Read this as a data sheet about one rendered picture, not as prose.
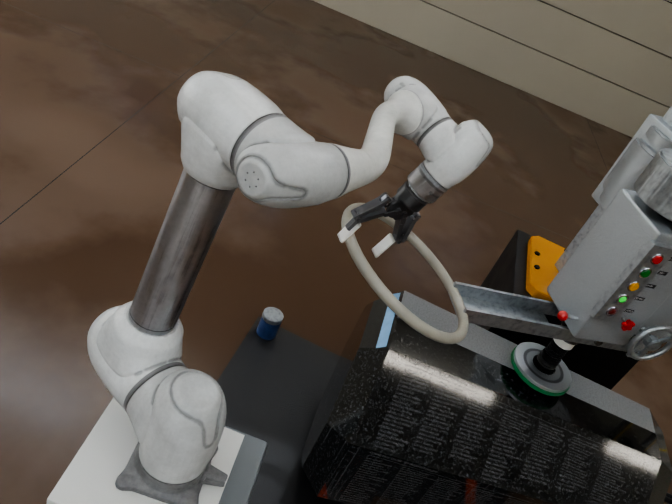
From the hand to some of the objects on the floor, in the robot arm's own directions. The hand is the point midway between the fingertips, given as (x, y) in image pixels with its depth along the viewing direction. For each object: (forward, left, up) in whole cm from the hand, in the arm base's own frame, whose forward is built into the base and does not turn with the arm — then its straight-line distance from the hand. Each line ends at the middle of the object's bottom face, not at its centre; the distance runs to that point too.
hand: (360, 243), depth 156 cm
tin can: (+87, +6, -124) cm, 152 cm away
